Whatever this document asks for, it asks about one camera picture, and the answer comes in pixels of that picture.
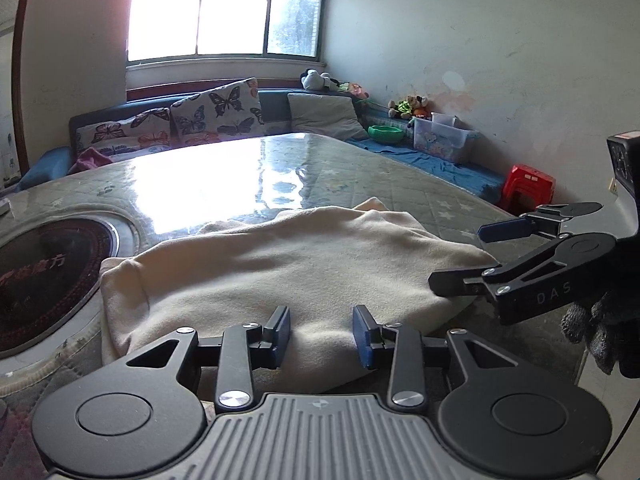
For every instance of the grey plain cushion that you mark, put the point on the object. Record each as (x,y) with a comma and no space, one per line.
(333,116)

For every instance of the clear plastic storage box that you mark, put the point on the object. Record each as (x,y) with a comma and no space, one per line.
(442,140)

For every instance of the green bowl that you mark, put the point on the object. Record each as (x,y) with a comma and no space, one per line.
(384,134)

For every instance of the dark wooden door frame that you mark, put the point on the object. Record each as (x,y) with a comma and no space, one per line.
(16,86)

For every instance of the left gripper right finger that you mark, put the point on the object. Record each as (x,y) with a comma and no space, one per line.
(395,347)

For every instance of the left butterfly cushion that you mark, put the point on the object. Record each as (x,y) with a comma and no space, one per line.
(145,133)

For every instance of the right butterfly cushion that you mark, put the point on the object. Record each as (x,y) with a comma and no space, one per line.
(225,113)

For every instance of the red plastic stool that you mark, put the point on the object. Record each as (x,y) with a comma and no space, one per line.
(526,187)

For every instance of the blue sofa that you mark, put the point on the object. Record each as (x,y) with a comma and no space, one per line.
(276,113)

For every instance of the cream sweatshirt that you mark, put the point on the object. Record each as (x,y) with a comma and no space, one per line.
(319,263)

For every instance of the panda plush toy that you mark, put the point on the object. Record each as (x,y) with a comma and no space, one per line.
(314,81)

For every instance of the plush toys by wall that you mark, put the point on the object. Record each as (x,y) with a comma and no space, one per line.
(411,106)

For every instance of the window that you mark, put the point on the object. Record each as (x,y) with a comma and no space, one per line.
(162,29)

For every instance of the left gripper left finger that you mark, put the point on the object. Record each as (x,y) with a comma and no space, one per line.
(247,347)

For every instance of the black gloved right hand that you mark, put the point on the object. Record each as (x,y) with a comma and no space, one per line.
(610,330)

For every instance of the pink cloth on sofa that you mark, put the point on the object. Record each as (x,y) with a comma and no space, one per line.
(88,160)

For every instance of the round black induction cooktop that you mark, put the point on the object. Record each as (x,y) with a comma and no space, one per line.
(50,270)

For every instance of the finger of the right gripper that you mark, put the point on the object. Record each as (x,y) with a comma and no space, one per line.
(506,230)
(460,282)

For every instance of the butterfly cushion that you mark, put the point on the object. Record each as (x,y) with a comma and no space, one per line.
(145,133)
(225,113)

